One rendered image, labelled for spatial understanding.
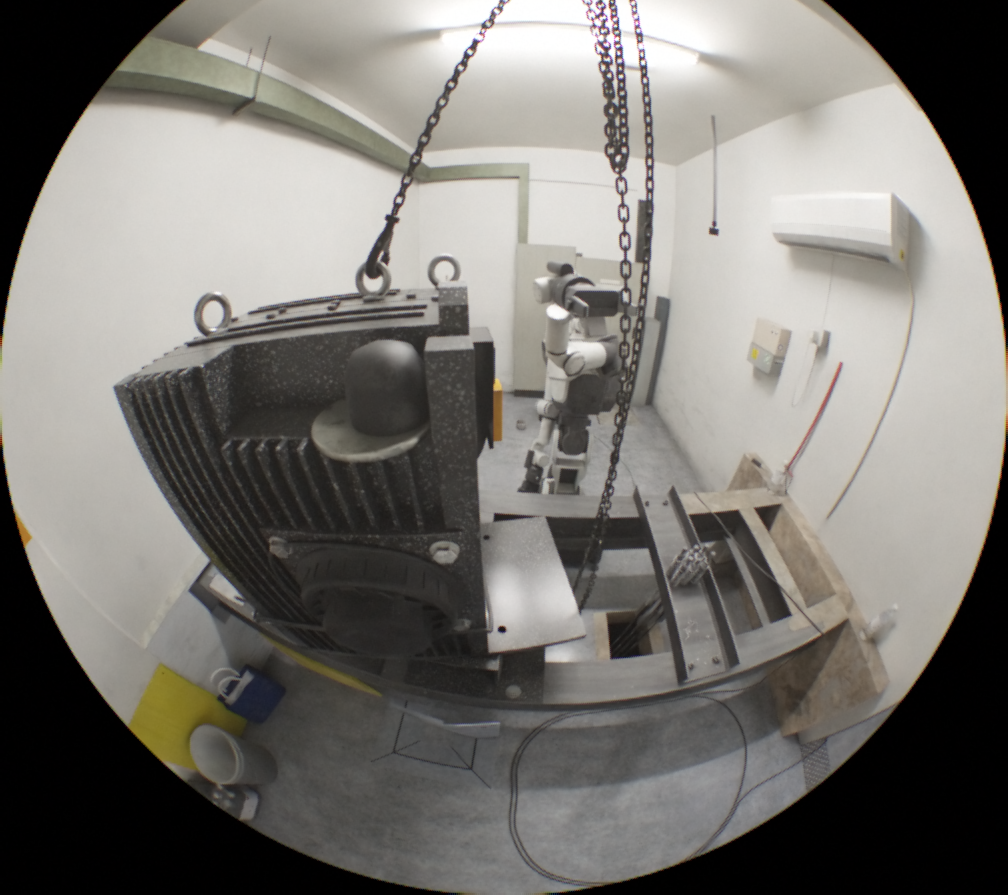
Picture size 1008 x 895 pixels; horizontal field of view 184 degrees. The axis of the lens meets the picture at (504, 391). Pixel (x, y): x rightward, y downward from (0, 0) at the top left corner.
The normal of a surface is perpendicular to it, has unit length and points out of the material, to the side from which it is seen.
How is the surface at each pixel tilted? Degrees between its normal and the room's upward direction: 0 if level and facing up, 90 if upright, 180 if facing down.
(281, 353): 90
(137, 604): 90
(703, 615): 0
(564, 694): 0
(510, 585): 0
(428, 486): 90
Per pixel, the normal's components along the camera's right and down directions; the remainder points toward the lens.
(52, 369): 0.99, 0.06
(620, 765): 0.02, -0.90
